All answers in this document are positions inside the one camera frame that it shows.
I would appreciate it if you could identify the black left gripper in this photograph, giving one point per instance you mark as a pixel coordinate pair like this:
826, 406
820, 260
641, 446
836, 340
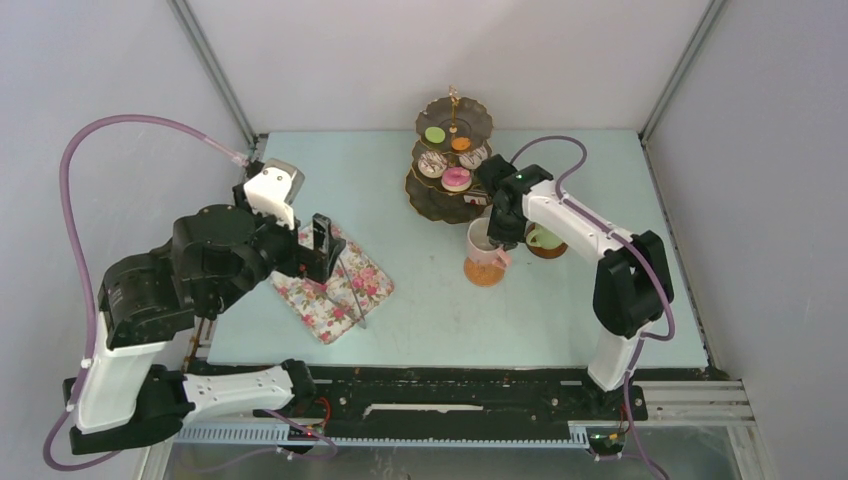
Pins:
315, 262

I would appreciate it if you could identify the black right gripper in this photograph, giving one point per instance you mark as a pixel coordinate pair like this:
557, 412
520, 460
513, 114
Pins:
510, 239

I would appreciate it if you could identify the cream paper cup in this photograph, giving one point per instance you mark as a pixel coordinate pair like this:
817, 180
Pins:
541, 238

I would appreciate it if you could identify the pink mug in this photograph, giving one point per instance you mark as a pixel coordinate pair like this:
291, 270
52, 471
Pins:
481, 250

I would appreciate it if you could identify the woven rattan coaster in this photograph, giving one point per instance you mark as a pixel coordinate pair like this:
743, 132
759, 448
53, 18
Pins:
483, 275
547, 253

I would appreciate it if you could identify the orange tart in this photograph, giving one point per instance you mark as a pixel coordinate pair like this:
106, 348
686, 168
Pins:
456, 179

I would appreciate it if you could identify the chocolate drizzled donut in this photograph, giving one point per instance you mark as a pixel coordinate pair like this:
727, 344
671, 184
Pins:
472, 159

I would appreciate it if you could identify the small orange pastry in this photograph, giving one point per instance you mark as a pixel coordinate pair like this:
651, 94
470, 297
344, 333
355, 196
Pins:
460, 144

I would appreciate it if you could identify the three tier dessert stand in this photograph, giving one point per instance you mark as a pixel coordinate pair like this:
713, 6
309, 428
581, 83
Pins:
458, 116

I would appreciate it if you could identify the green macaron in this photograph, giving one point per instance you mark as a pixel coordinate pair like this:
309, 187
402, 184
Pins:
434, 135

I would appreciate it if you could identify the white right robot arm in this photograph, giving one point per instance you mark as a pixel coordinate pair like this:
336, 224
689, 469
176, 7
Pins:
632, 285

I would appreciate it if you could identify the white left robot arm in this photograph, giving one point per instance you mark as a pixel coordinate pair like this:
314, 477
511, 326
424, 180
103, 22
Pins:
213, 258

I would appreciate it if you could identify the floral square tray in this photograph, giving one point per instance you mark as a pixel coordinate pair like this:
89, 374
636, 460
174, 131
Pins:
357, 287

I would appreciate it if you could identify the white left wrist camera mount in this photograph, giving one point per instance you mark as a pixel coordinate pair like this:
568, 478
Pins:
272, 191

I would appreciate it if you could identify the left aluminium frame post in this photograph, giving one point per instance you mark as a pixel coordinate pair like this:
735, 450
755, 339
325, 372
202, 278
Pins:
197, 39

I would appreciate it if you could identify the aluminium frame post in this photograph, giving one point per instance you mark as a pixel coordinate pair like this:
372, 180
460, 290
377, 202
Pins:
197, 39
694, 46

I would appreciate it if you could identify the right aluminium frame post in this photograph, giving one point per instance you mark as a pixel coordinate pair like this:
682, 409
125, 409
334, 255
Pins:
694, 46

